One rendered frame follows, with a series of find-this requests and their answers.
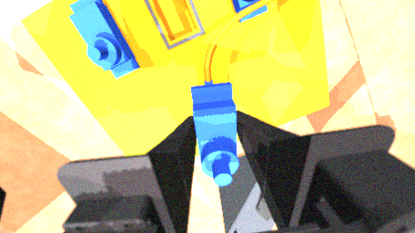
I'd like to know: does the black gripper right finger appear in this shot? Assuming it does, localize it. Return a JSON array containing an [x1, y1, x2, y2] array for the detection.
[[237, 111, 396, 228]]

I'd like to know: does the yellow flat panel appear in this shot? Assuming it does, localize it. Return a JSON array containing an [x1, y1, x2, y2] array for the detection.
[[21, 0, 329, 155]]

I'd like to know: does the blue micro servo with cable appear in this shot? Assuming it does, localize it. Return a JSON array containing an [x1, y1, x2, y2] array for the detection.
[[191, 0, 275, 186]]

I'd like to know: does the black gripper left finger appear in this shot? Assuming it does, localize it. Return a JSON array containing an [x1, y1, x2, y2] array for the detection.
[[57, 115, 197, 233]]

